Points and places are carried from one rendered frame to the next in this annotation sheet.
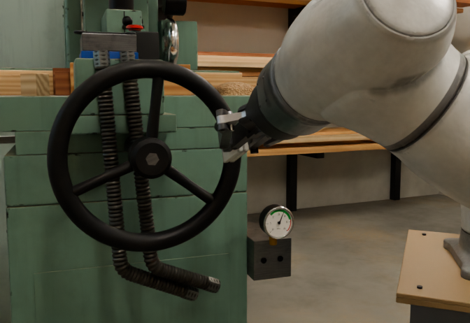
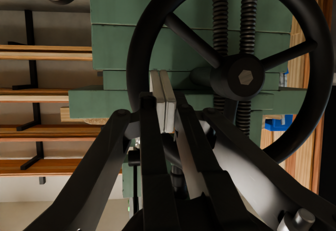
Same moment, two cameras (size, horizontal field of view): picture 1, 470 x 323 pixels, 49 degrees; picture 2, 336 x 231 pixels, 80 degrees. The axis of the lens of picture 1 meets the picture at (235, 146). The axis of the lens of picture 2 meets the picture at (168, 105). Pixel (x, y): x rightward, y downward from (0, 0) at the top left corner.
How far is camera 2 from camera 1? 0.58 m
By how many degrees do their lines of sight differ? 31
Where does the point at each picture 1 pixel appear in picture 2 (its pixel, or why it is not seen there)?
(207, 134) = not seen: hidden behind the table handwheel
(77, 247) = not seen: outside the picture
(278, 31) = (46, 112)
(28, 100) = (267, 112)
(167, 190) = (171, 33)
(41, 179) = (266, 53)
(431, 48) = not seen: outside the picture
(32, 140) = (268, 83)
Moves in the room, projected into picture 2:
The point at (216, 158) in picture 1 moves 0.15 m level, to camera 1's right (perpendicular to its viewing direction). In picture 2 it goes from (124, 60) to (38, 56)
